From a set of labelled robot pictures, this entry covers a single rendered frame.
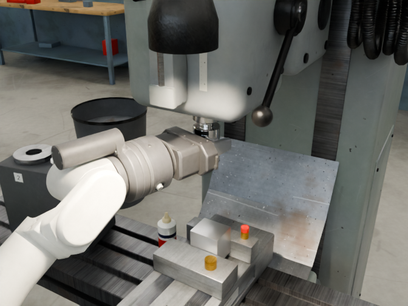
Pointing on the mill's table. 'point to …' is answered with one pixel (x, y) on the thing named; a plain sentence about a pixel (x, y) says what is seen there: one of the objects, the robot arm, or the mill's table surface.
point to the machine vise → (157, 293)
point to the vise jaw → (195, 268)
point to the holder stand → (31, 186)
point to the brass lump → (210, 263)
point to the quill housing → (215, 61)
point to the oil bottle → (166, 229)
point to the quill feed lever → (297, 8)
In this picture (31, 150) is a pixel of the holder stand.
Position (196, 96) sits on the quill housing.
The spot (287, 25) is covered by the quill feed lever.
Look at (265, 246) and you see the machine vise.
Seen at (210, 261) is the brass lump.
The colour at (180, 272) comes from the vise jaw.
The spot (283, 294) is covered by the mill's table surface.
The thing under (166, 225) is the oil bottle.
